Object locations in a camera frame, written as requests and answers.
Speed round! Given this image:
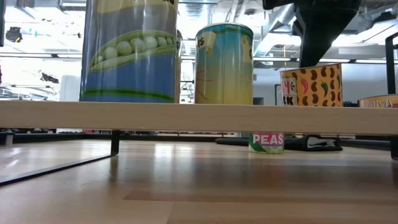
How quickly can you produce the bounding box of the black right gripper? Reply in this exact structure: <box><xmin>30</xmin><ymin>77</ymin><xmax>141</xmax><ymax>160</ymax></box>
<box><xmin>262</xmin><ymin>0</ymin><xmax>363</xmax><ymax>68</ymax></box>

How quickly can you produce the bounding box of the orange bean-pattern box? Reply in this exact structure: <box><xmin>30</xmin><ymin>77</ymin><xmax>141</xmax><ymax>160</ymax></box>
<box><xmin>279</xmin><ymin>63</ymin><xmax>344</xmax><ymax>108</ymax></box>

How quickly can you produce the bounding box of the orange mushrooms can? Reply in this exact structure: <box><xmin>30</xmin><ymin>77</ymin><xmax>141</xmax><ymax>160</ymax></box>
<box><xmin>358</xmin><ymin>94</ymin><xmax>398</xmax><ymax>109</ymax></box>

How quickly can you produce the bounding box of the blue and yellow can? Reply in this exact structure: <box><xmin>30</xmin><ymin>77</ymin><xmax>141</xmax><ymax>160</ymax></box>
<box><xmin>195</xmin><ymin>22</ymin><xmax>255</xmax><ymax>106</ymax></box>

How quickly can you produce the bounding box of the blue pea pod can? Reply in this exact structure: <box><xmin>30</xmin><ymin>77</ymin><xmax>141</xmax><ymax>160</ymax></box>
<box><xmin>78</xmin><ymin>0</ymin><xmax>180</xmax><ymax>104</ymax></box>

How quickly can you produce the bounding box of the black oven mitt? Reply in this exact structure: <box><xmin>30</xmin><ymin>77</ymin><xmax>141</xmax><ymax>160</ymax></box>
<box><xmin>215</xmin><ymin>134</ymin><xmax>344</xmax><ymax>152</ymax></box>

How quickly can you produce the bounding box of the pink green peas can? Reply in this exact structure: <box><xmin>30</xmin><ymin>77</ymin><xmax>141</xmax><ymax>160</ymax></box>
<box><xmin>248</xmin><ymin>132</ymin><xmax>285</xmax><ymax>154</ymax></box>

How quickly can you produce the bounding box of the white pillar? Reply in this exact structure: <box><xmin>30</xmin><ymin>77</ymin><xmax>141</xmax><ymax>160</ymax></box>
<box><xmin>58</xmin><ymin>73</ymin><xmax>82</xmax><ymax>102</ymax></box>

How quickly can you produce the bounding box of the black dome ceiling fixture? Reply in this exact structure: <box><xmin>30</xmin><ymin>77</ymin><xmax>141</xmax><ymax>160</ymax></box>
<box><xmin>5</xmin><ymin>26</ymin><xmax>23</xmax><ymax>44</ymax></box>

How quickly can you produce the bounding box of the slanted silver spiral duct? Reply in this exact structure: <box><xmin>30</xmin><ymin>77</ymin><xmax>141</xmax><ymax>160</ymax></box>
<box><xmin>253</xmin><ymin>2</ymin><xmax>299</xmax><ymax>57</ymax></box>

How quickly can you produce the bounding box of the wide silver ribbed duct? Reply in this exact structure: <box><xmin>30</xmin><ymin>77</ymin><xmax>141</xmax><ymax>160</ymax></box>
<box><xmin>178</xmin><ymin>0</ymin><xmax>206</xmax><ymax>103</ymax></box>

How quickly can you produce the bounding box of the wooden shelf with black frame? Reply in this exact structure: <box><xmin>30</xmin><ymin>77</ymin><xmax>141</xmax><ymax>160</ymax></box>
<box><xmin>0</xmin><ymin>30</ymin><xmax>398</xmax><ymax>187</ymax></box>

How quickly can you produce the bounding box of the black metal table frame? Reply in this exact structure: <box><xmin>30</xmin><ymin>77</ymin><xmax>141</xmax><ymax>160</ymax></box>
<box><xmin>0</xmin><ymin>132</ymin><xmax>398</xmax><ymax>151</ymax></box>

